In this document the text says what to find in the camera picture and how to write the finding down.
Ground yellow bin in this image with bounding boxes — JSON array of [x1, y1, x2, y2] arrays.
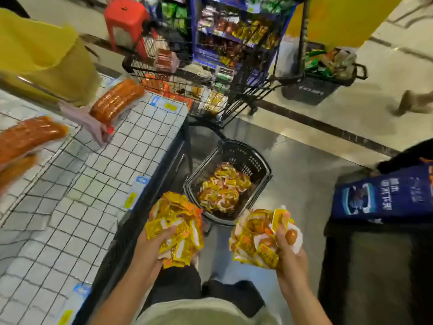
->
[[0, 9, 101, 109]]

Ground black shorts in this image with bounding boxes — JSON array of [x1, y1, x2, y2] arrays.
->
[[138, 264, 266, 319]]

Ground blue yellow price label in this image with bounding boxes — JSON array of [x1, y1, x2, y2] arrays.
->
[[55, 282, 93, 325], [120, 174, 152, 213], [150, 96, 184, 114]]

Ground person's left forearm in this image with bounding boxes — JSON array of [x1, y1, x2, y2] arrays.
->
[[91, 270, 163, 325]]

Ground person's right hand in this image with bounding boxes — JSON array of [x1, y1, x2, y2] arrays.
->
[[276, 227, 310, 298]]

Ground tiled white display table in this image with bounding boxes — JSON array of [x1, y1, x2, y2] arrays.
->
[[0, 74, 190, 325]]

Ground black wire shopping cart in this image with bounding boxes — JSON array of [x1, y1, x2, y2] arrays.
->
[[122, 0, 313, 129]]

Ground blue goods rack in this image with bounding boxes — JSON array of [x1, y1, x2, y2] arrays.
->
[[189, 0, 302, 88]]

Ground black basket holding groceries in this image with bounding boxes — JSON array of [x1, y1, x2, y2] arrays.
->
[[281, 44, 369, 106]]

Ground yellow snack packets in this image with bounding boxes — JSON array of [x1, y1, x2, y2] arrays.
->
[[229, 206, 304, 270], [145, 193, 205, 268]]

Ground red stool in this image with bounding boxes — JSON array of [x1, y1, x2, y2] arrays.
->
[[105, 0, 150, 55]]

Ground long orange sausage pack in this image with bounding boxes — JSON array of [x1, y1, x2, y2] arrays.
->
[[57, 79, 147, 146]]

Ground dark blue display stand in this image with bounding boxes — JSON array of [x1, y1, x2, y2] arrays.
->
[[318, 139, 433, 325]]

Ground black shopping basket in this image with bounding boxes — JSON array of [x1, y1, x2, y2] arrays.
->
[[183, 139, 273, 228]]

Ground heap of yellow sausage bundles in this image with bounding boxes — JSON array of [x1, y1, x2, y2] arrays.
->
[[198, 162, 253, 214]]

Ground person's left hand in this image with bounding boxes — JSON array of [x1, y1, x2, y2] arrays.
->
[[132, 225, 184, 285]]

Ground yellow display panel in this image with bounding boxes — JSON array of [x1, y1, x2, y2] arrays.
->
[[287, 0, 407, 50]]

